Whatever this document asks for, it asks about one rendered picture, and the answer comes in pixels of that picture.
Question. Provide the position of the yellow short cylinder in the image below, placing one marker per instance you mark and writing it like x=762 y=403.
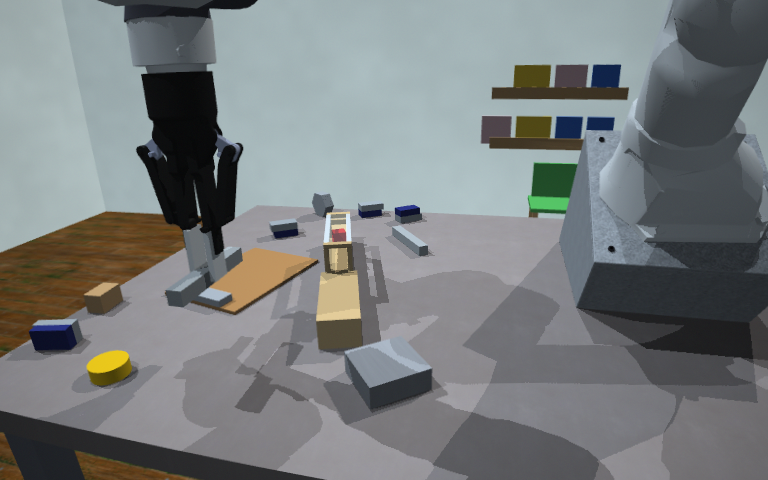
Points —
x=109 y=367

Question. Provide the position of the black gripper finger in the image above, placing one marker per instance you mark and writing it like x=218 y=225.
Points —
x=184 y=213
x=217 y=205

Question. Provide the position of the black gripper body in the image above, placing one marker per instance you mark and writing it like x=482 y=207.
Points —
x=183 y=104

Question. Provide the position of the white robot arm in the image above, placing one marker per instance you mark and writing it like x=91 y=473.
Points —
x=681 y=152

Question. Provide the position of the small tan block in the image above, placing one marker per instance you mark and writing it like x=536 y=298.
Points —
x=103 y=297

